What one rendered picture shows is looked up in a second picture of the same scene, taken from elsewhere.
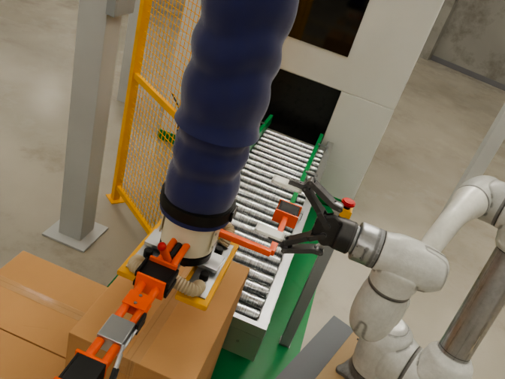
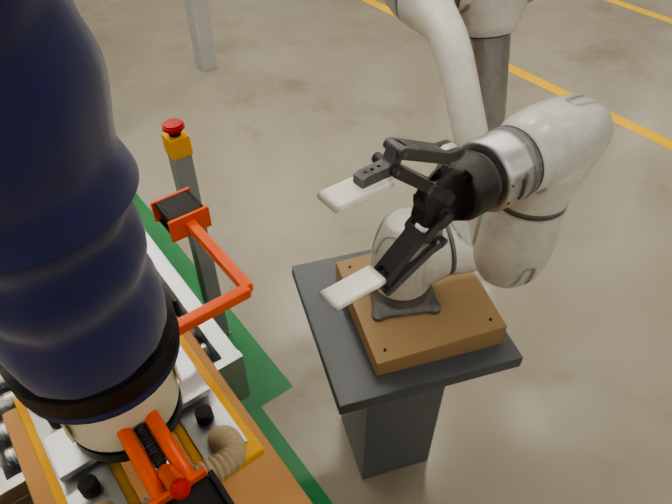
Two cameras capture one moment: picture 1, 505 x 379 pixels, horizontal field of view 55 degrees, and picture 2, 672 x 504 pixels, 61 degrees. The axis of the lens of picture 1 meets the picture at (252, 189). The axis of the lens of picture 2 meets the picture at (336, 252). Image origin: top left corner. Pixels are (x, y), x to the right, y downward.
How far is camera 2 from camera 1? 0.72 m
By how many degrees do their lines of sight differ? 37
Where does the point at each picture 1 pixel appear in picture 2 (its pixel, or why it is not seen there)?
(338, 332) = (316, 278)
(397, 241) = (547, 127)
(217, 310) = not seen: hidden behind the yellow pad
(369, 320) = (539, 260)
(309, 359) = (333, 336)
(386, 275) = (558, 188)
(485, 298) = (491, 109)
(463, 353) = not seen: hidden behind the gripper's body
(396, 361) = (441, 254)
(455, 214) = (457, 30)
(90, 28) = not seen: outside the picture
